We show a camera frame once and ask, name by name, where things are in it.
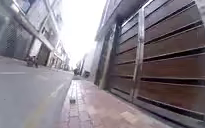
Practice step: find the red brick pavement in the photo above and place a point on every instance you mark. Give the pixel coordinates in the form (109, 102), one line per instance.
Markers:
(96, 110)

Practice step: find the motorcycle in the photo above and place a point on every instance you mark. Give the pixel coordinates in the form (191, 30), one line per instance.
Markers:
(31, 61)

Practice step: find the grey building with shutters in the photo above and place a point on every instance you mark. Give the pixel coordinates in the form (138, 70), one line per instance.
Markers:
(23, 33)

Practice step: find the grey asphalt road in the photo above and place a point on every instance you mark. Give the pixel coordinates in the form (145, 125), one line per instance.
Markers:
(16, 96)

